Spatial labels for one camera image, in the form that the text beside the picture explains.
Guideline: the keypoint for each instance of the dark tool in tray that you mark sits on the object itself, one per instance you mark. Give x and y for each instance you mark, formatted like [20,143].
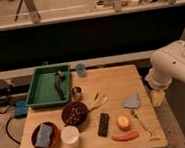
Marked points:
[58,79]

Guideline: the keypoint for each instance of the blue plastic cup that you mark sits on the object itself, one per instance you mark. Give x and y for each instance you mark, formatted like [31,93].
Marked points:
[80,69]

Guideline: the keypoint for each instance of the green plastic tray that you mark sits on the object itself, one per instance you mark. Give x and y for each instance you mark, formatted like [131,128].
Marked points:
[41,92]

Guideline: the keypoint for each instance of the blue power box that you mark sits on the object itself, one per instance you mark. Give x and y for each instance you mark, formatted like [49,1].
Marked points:
[21,109]

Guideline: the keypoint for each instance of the yellow round fruit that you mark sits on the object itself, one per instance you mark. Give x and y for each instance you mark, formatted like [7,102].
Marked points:
[123,122]

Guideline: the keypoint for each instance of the blue grey cloth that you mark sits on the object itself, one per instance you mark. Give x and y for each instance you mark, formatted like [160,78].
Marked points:
[133,101]

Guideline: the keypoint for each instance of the white round cup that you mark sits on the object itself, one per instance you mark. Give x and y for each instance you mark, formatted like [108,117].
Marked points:
[70,135]

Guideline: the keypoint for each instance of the blue sponge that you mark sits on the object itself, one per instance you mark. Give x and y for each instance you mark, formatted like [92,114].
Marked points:
[43,136]

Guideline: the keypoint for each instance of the small metal cup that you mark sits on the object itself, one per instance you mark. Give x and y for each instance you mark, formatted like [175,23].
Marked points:
[76,93]

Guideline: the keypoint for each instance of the metal fork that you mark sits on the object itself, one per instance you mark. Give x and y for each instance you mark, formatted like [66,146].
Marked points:
[134,114]

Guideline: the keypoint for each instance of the dark bowl with food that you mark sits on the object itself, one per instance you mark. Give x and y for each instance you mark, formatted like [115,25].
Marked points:
[74,113]

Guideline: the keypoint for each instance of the black eraser block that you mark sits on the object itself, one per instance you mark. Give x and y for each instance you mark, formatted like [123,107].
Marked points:
[103,125]

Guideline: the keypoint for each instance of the brown bowl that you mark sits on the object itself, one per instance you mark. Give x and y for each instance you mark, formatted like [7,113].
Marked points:
[55,137]

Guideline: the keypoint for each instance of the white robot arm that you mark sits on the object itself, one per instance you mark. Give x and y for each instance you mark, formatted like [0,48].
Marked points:
[167,63]

